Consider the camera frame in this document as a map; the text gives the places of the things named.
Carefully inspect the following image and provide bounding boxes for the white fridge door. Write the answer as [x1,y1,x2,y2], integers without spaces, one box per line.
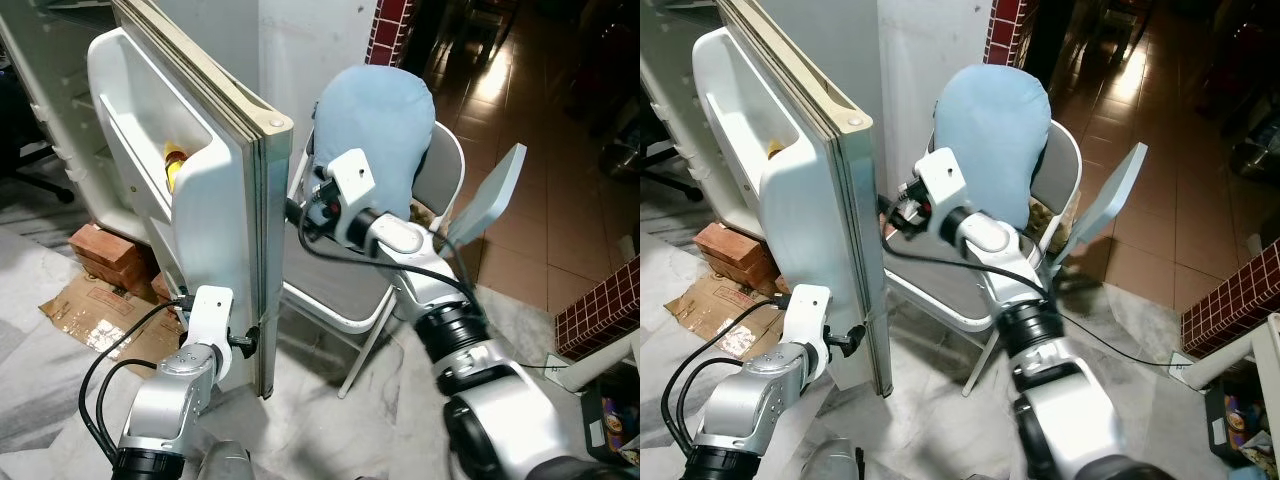
[87,0,295,401]
[692,0,894,399]

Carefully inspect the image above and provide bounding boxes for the white fridge cabinet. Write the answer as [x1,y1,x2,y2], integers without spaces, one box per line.
[640,0,736,231]
[0,0,131,236]

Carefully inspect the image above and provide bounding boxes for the grey metal folding chair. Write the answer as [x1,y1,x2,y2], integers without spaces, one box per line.
[885,120,1086,397]
[282,120,469,399]

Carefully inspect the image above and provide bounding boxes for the light blue cushion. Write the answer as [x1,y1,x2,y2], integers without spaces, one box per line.
[932,63,1053,226]
[310,65,436,223]

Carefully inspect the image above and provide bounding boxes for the grey robot left leg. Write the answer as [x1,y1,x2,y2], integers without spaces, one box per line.
[805,445,866,480]
[195,442,256,480]

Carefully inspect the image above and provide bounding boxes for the flattened brown cardboard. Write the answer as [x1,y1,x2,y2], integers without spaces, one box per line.
[665,275,791,361]
[38,272,186,379]

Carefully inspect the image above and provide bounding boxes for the red brick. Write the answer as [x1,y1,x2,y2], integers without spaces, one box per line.
[693,222,776,291]
[68,222,159,296]

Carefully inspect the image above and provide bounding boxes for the pale blue plastic board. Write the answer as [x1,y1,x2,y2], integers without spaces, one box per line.
[1050,142,1149,269]
[445,143,528,249]

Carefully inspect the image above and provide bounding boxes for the red tiled pillar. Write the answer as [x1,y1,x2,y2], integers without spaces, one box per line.
[366,0,416,69]
[985,0,1036,69]

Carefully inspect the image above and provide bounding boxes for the colourful food packets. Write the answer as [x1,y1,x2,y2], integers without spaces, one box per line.
[590,395,641,466]
[1205,385,1280,471]

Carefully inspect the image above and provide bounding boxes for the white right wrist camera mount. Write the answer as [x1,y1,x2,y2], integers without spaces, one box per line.
[320,148,377,216]
[915,147,969,213]

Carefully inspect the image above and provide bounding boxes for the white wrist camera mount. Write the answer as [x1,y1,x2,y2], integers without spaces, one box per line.
[915,147,969,213]
[320,148,377,216]
[785,285,833,351]
[185,286,235,351]

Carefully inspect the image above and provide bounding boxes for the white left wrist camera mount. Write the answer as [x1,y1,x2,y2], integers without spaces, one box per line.
[185,286,235,351]
[785,285,833,351]

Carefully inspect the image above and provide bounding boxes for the red tiled low wall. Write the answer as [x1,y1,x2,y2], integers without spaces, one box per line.
[555,255,641,361]
[1180,262,1280,359]

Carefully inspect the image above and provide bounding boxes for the white shelf frame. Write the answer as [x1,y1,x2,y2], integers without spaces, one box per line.
[545,330,641,393]
[1170,312,1280,480]

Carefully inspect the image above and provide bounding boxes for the black floor cable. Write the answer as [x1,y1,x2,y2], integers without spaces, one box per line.
[1075,315,1186,369]

